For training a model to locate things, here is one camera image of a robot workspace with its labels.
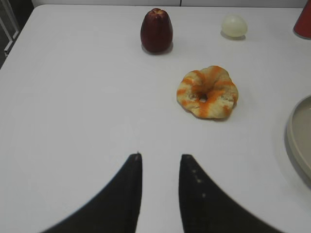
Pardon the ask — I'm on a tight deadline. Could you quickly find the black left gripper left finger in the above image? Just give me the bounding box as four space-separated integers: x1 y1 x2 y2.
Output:
45 153 142 233

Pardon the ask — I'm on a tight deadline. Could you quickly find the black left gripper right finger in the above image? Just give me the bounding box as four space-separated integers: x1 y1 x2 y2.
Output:
178 154 278 233

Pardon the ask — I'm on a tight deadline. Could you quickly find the beige round plate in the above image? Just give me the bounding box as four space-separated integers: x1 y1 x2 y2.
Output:
284 95 311 188

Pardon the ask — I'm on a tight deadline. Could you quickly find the dark red wax apple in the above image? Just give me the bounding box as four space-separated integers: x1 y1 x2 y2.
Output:
140 8 173 53

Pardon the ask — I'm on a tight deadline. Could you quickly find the pale white egg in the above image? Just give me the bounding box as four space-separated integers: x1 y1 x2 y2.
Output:
221 15 248 37

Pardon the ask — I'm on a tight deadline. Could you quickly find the red can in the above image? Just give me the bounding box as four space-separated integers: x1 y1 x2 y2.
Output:
293 0 311 39

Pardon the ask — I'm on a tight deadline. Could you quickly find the orange striped bread ring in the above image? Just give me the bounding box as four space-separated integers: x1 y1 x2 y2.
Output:
176 65 239 120

